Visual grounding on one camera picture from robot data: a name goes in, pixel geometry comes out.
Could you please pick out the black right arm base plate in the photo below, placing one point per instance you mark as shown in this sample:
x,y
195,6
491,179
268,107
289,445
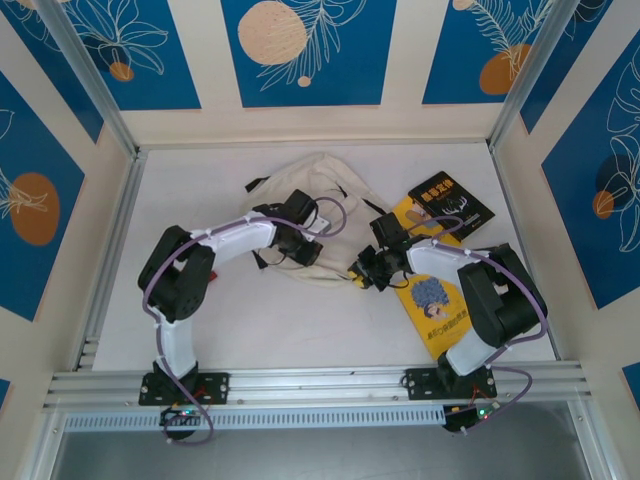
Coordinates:
x,y
420,382

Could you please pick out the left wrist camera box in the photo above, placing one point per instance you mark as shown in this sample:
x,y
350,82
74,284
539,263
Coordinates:
x,y
322,226

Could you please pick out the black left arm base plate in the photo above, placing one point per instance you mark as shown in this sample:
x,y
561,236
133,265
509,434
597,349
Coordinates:
x,y
215,387

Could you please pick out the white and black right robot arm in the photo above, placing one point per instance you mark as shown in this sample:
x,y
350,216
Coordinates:
x,y
505,300

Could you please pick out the beige canvas backpack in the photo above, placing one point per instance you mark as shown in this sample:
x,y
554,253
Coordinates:
x,y
330,180

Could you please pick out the black book white title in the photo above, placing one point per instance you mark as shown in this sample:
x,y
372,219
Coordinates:
x,y
450,192

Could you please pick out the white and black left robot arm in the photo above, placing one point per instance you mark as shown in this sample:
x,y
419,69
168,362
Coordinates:
x,y
175,270

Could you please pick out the yellow book blue-haired figure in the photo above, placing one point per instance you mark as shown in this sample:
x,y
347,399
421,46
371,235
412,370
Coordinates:
x,y
440,330

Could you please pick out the aluminium cross rail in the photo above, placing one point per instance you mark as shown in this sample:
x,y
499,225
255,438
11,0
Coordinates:
x,y
320,382

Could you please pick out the aluminium frame post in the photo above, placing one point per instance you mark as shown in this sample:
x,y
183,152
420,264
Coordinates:
x,y
531,65
85,65

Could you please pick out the aluminium side rail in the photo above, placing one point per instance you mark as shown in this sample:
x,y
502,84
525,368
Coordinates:
x,y
501,175
117,240

